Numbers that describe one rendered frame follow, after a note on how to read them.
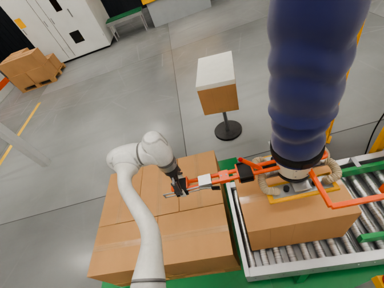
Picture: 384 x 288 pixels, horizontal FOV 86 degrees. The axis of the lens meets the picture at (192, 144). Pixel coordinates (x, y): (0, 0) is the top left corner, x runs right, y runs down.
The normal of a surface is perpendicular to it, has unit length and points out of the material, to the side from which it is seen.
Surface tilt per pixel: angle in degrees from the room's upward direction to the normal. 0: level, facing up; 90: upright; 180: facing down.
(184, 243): 0
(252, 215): 0
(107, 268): 0
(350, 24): 92
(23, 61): 90
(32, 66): 90
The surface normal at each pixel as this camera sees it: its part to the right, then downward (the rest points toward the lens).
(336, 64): 0.25, 0.46
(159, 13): 0.13, 0.72
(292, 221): -0.27, -0.64
